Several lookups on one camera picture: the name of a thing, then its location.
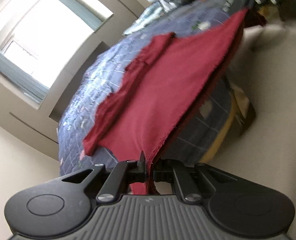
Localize red knit sweater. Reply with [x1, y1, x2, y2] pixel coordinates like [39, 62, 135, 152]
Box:
[82, 7, 250, 196]

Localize blue plaid floral quilt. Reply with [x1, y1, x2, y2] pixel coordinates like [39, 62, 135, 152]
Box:
[57, 0, 236, 175]

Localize beige window sill cabinet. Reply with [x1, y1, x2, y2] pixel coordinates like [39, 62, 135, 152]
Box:
[0, 34, 110, 121]

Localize left beige wardrobe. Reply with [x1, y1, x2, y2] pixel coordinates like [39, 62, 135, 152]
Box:
[0, 82, 59, 160]

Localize left blue curtain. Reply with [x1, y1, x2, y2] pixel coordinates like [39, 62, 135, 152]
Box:
[0, 51, 49, 104]

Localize blue curtain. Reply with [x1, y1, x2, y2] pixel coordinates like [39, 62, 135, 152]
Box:
[58, 0, 107, 32]
[0, 51, 49, 104]

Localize right blue curtain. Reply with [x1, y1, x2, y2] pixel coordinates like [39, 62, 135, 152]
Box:
[58, 0, 107, 32]

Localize light blue patterned pillow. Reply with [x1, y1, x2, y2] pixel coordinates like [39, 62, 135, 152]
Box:
[123, 2, 165, 36]

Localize window with white frame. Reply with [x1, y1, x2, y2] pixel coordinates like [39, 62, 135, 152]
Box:
[0, 0, 114, 106]

